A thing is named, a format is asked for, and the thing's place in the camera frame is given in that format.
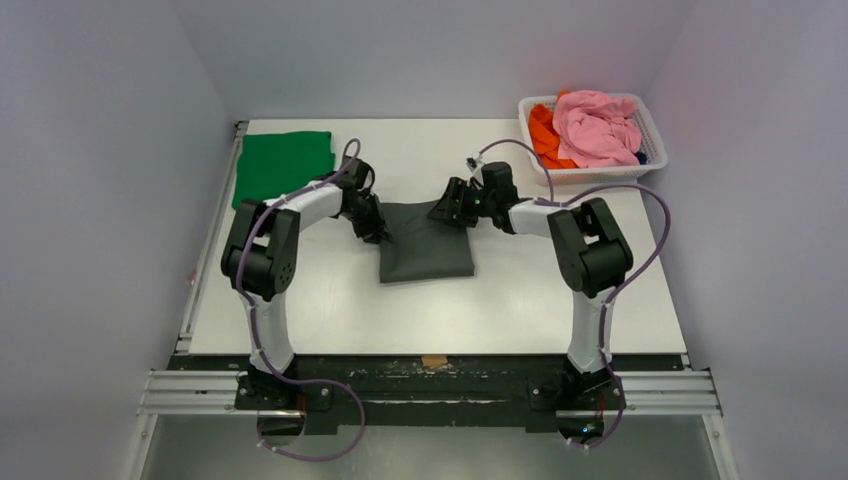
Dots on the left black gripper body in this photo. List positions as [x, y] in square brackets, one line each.
[368, 219]

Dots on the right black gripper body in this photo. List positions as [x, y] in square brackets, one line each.
[454, 204]

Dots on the dark grey t-shirt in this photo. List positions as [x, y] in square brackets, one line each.
[420, 248]

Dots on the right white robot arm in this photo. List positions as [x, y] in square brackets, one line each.
[592, 255]

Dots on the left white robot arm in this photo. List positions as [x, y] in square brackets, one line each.
[260, 260]

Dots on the orange t-shirt in basket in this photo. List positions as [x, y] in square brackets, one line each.
[542, 126]

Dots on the folded green t-shirt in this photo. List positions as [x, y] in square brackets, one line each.
[271, 165]

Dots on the pink crumpled t-shirt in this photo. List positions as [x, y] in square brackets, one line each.
[597, 130]

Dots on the brown tape piece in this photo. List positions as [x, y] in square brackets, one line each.
[434, 362]

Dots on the white plastic laundry basket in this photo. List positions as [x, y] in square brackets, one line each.
[652, 145]

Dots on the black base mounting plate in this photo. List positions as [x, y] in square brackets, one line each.
[321, 393]

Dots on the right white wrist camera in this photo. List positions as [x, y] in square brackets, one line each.
[474, 164]

